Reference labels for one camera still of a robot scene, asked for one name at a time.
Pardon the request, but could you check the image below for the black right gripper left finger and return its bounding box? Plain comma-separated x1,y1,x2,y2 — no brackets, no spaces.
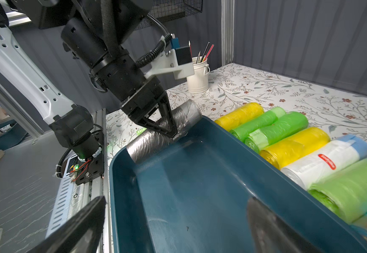
29,196,107,253

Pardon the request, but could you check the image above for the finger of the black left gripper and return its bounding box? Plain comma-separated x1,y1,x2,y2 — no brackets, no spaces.
158,92,178,135
136,117,177,138

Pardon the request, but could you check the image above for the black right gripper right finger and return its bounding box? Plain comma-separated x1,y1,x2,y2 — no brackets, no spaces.
247,197,320,253

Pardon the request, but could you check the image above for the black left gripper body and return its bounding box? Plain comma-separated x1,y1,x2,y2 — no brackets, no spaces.
122,77,166,123

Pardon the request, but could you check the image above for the grey trash bag roll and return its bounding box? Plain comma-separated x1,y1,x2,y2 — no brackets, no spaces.
127,100,202,163

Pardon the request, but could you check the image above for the left yellow trash bag roll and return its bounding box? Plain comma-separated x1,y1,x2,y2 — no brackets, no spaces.
215,103,264,131

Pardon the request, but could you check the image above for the yellow trash bag roll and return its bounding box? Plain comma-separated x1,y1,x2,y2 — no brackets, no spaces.
259,127,331,170
215,103,264,131

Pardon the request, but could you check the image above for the white blue trash bag roll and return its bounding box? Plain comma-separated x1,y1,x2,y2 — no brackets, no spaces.
281,135,367,190

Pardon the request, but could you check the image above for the bright green trash bag roll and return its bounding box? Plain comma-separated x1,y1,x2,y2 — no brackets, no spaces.
229,107,286,142

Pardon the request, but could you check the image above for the teal plastic storage box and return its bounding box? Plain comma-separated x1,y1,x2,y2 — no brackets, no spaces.
109,117,367,253

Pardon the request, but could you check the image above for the light green trash bag roll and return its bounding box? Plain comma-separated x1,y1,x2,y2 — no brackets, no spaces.
308,158,367,224

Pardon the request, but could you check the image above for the dark green trash bag roll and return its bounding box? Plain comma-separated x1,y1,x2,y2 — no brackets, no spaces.
244,111,309,153

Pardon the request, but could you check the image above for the white pen cup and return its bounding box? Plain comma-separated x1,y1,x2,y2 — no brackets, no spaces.
187,57,210,94

